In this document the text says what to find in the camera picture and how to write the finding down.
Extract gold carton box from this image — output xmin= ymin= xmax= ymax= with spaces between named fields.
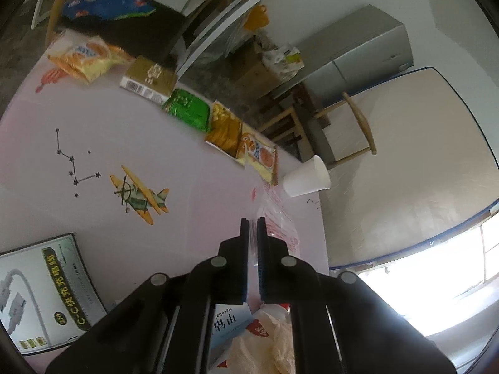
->
xmin=119 ymin=55 xmax=178 ymax=105

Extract white chair frame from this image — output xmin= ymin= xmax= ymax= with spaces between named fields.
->
xmin=31 ymin=0 xmax=59 ymax=30

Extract yellow snack packet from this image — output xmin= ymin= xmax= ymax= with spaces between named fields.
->
xmin=205 ymin=100 xmax=243 ymax=158

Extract white plastic bag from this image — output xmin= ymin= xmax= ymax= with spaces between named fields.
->
xmin=261 ymin=45 xmax=305 ymax=82

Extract white and blue small box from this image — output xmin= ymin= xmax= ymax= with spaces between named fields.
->
xmin=211 ymin=303 xmax=253 ymax=371

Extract cardboard box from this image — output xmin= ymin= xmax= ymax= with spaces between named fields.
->
xmin=234 ymin=43 xmax=305 ymax=98

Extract silver refrigerator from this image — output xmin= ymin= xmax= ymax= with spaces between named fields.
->
xmin=300 ymin=5 xmax=414 ymax=94

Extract blue snack bag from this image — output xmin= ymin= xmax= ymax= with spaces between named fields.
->
xmin=62 ymin=0 xmax=157 ymax=22

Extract white table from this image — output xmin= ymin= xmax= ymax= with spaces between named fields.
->
xmin=172 ymin=0 xmax=283 ymax=82

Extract white paper cup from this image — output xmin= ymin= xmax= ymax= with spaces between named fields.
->
xmin=282 ymin=155 xmax=331 ymax=198

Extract clear plastic bag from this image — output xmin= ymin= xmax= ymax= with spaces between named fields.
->
xmin=249 ymin=186 xmax=302 ymax=267

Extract beige mattress with blue edge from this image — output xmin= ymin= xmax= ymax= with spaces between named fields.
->
xmin=320 ymin=67 xmax=499 ymax=271

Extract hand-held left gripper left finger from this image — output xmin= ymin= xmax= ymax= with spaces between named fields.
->
xmin=45 ymin=218 xmax=250 ymax=374

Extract black seat wooden chair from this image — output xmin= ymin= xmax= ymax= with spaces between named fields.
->
xmin=45 ymin=0 xmax=190 ymax=69

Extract orange and white snack packet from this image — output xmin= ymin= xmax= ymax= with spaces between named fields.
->
xmin=236 ymin=132 xmax=279 ymax=185

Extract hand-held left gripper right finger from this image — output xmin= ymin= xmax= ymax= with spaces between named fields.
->
xmin=257 ymin=218 xmax=457 ymax=374

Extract yellow plastic bag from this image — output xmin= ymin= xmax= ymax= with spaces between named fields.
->
xmin=244 ymin=5 xmax=269 ymax=32

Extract light wooden chair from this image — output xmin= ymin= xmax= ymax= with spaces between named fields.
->
xmin=257 ymin=91 xmax=378 ymax=168

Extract green foil packet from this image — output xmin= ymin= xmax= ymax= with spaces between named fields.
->
xmin=162 ymin=89 xmax=211 ymax=133

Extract grey charging cable box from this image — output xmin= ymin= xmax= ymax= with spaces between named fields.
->
xmin=0 ymin=233 xmax=108 ymax=355

